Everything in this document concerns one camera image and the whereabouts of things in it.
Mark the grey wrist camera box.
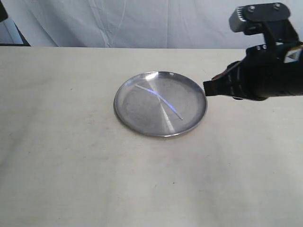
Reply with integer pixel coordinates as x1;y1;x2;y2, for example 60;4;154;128
229;6;246;33

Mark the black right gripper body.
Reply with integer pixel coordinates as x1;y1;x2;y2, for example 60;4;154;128
226;2;303;101

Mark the white backdrop curtain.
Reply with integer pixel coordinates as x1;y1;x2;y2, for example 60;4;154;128
0;0;303;50

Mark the round stainless steel plate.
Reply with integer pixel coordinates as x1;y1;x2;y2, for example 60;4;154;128
113;71;207;138

